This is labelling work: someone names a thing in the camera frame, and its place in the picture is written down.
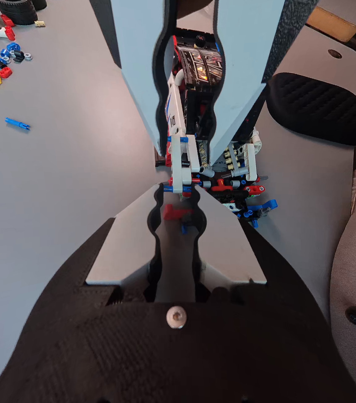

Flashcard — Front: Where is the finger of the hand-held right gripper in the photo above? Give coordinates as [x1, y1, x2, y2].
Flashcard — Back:
[110, 0, 171, 157]
[209, 0, 286, 161]

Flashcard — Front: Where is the grey desk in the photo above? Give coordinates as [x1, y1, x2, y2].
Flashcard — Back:
[0, 0, 356, 403]

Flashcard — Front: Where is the tan box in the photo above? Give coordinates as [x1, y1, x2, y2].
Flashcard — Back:
[306, 7, 356, 43]

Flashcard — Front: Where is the white brick beam assembly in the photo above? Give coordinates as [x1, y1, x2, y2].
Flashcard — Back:
[163, 134, 202, 193]

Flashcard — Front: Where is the black chair armrest pad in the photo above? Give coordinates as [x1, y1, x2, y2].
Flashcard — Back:
[266, 72, 356, 146]

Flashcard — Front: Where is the toy brick car model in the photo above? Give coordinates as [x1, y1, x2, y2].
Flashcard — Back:
[155, 28, 278, 229]

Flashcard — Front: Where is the long blue brick pin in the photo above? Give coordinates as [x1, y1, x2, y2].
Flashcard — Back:
[5, 117, 31, 130]

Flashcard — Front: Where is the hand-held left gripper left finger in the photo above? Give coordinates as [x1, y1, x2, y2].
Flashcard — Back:
[85, 183, 164, 288]

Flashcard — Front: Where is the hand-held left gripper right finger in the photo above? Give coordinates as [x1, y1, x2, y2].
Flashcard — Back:
[193, 185, 267, 292]

